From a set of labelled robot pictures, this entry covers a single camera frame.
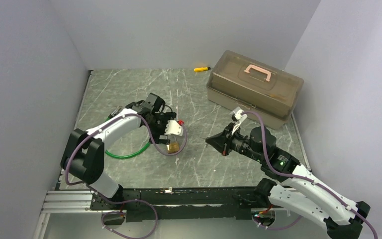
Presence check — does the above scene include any brass padlock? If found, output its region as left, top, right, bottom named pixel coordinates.
left=167, top=142, right=181, bottom=154

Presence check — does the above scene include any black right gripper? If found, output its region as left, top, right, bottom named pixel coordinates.
left=206, top=122, right=265, bottom=163

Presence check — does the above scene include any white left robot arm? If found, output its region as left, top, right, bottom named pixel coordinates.
left=61, top=93, right=186, bottom=209

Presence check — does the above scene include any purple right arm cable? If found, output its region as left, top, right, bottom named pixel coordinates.
left=242, top=110, right=379, bottom=239

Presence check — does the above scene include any green cable lock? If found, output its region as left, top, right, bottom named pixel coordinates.
left=104, top=112, right=152, bottom=160

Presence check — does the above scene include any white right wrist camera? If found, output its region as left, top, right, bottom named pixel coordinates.
left=229, top=107, right=247, bottom=134

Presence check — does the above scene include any silver key bunch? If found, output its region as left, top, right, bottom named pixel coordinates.
left=108, top=106, right=122, bottom=119

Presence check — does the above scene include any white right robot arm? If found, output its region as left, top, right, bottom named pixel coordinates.
left=205, top=123, right=370, bottom=239

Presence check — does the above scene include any yellow screwdriver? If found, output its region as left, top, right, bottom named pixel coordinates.
left=193, top=67, right=211, bottom=72

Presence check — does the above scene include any translucent brown toolbox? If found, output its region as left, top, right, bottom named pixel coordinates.
left=206, top=50, right=304, bottom=129

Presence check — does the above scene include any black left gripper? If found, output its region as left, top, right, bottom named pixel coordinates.
left=144, top=113, right=177, bottom=144

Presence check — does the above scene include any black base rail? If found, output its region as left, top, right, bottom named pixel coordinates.
left=90, top=186, right=274, bottom=222

